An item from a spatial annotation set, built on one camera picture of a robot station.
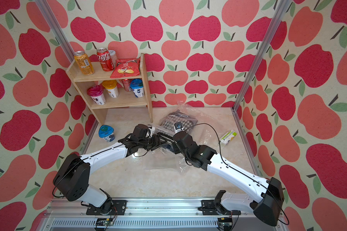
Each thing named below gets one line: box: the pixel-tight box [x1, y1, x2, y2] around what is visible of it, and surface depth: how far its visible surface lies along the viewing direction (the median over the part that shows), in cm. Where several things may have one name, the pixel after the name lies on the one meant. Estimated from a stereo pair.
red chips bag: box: [109, 57, 141, 79], surface depth 78 cm
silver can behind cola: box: [108, 49, 118, 66], surface depth 86 cm
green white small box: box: [219, 129, 238, 147], surface depth 100 cm
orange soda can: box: [74, 50, 95, 76], surface depth 75 cm
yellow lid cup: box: [102, 79, 120, 99], surface depth 95 cm
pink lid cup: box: [86, 84, 106, 106], surface depth 90 cm
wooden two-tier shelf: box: [66, 52, 154, 126], surface depth 95 cm
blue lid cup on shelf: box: [129, 78, 145, 98], surface depth 95 cm
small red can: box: [121, 78, 133, 92], surface depth 98 cm
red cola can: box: [96, 47, 115, 72], surface depth 77 cm
